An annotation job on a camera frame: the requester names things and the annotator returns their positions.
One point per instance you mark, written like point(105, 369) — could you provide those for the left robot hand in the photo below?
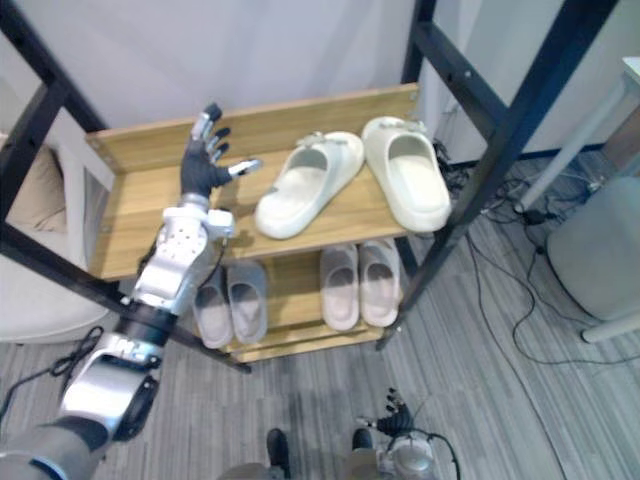
point(198, 169)

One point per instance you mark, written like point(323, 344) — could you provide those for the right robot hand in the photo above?
point(396, 419)

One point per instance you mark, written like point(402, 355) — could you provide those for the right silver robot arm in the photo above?
point(407, 457)

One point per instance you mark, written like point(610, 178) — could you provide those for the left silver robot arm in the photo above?
point(125, 330)

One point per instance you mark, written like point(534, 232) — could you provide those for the wooden rack shelf board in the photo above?
point(240, 195)
point(300, 325)

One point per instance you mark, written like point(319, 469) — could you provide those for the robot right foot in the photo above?
point(362, 440)

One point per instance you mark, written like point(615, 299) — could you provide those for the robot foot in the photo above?
point(278, 450)
point(362, 440)

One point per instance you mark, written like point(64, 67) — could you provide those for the cream slide slipper with charms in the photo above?
point(307, 186)
point(407, 175)

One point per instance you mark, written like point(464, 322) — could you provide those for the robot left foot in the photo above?
point(278, 450)

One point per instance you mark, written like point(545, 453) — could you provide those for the beige plush slipper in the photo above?
point(379, 280)
point(340, 287)

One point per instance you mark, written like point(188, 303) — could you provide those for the grey plush slipper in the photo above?
point(212, 312)
point(247, 302)

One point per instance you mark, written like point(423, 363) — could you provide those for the beige cushion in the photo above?
point(42, 192)

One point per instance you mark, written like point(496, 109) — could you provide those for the white sofa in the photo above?
point(35, 280)

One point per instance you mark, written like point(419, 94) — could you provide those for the black power adapter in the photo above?
point(536, 216)

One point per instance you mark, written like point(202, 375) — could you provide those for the grey round chair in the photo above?
point(597, 250)

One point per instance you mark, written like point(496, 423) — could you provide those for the white table leg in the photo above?
point(575, 150)

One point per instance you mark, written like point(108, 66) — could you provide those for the black metal shoe rack frame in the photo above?
point(480, 125)

